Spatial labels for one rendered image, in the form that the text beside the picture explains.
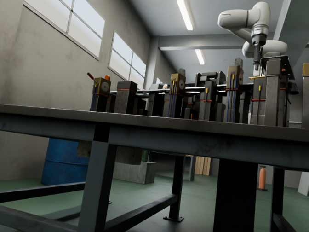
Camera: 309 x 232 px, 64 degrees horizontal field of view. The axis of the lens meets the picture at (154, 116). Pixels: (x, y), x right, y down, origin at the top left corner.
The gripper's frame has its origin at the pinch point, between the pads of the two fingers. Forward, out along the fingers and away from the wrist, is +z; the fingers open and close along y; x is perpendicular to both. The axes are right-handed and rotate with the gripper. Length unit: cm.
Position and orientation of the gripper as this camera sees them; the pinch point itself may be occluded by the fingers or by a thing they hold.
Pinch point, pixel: (257, 71)
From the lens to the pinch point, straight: 153.3
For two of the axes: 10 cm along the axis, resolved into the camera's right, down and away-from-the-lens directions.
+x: 8.1, 0.2, -5.8
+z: -1.3, 9.8, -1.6
